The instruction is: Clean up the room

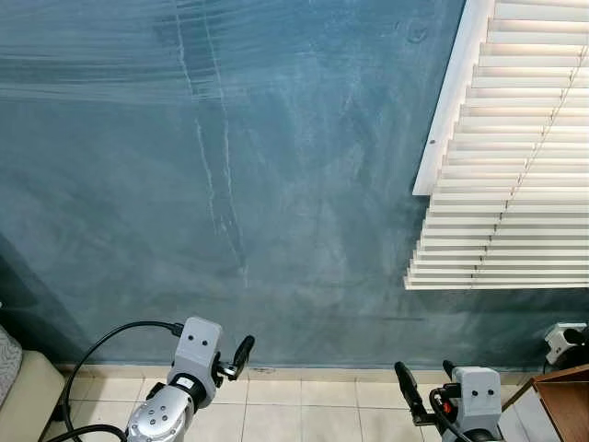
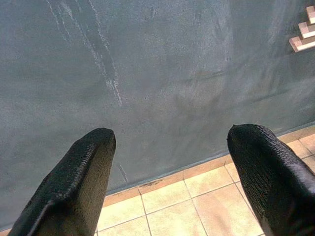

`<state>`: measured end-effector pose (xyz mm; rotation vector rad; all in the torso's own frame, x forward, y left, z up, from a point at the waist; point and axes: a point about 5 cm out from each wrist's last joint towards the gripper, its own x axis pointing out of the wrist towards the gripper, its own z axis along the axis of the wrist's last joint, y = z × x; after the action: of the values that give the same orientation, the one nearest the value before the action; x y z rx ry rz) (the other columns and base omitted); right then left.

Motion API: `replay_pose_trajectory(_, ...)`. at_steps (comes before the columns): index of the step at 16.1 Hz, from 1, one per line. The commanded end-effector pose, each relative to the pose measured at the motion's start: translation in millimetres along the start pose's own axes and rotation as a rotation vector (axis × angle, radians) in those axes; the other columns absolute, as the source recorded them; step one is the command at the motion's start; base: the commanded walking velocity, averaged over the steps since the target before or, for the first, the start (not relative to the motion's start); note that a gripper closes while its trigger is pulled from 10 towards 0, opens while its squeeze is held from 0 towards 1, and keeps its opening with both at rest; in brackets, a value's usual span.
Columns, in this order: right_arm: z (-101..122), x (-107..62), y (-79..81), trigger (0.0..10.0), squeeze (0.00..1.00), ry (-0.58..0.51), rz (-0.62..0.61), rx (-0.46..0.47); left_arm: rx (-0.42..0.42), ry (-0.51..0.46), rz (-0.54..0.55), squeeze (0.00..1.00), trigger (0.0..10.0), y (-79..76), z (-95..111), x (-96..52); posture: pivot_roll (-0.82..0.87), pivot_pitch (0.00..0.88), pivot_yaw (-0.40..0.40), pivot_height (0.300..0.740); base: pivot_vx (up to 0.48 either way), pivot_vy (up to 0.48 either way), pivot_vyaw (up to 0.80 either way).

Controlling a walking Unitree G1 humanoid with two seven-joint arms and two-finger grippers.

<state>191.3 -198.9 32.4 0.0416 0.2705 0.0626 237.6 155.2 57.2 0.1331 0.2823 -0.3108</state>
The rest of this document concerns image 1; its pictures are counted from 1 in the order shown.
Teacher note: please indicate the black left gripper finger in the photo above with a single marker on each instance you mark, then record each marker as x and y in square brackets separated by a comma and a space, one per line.
[244, 352]

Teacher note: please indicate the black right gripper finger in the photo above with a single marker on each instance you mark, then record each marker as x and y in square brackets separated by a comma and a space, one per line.
[450, 371]
[409, 391]

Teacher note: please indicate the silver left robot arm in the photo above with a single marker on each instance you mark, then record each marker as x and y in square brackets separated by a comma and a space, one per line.
[156, 419]

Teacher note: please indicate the brown wooden nightstand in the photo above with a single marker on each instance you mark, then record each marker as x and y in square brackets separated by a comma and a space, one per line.
[566, 401]

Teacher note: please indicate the cream bed base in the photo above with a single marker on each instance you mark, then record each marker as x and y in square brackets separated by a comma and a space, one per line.
[32, 396]

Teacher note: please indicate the white slatted window blind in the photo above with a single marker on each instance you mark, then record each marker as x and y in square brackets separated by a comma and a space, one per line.
[515, 166]

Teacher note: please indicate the white patterned mattress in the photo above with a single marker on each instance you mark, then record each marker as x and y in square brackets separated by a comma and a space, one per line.
[7, 354]

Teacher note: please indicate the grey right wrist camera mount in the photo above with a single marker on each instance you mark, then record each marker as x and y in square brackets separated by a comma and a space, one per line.
[477, 396]

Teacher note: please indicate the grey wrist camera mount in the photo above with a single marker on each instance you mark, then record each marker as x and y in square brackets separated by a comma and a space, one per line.
[477, 396]
[198, 345]

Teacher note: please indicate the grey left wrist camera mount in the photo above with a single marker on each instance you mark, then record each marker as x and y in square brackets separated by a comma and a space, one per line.
[198, 345]

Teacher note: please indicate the white wall socket with plug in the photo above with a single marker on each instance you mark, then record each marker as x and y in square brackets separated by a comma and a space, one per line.
[558, 343]

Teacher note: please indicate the white window frame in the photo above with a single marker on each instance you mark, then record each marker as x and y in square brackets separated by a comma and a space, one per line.
[451, 101]

